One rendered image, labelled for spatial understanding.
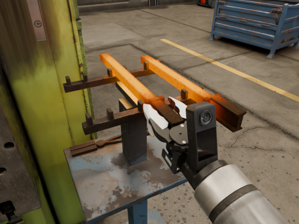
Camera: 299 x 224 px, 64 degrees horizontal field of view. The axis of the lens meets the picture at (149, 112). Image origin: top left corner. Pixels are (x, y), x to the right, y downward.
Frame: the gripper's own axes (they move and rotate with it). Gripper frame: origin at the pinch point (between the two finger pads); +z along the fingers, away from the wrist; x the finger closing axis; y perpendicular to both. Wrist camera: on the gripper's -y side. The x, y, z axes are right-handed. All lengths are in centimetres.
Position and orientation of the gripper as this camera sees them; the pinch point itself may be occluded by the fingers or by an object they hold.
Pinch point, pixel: (159, 101)
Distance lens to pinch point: 52.6
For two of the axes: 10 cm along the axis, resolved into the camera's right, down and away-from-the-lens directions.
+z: -4.5, -6.2, 6.4
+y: -0.7, 7.4, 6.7
